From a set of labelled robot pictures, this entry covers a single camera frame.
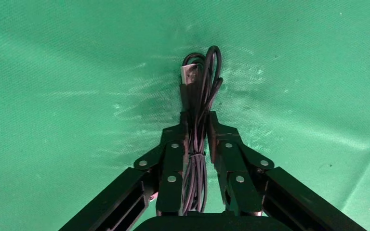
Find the green table cloth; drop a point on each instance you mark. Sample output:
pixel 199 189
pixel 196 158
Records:
pixel 76 63

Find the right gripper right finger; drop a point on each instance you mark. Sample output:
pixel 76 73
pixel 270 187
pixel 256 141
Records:
pixel 233 159

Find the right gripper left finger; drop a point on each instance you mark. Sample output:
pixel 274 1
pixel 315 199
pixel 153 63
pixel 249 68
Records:
pixel 172 159

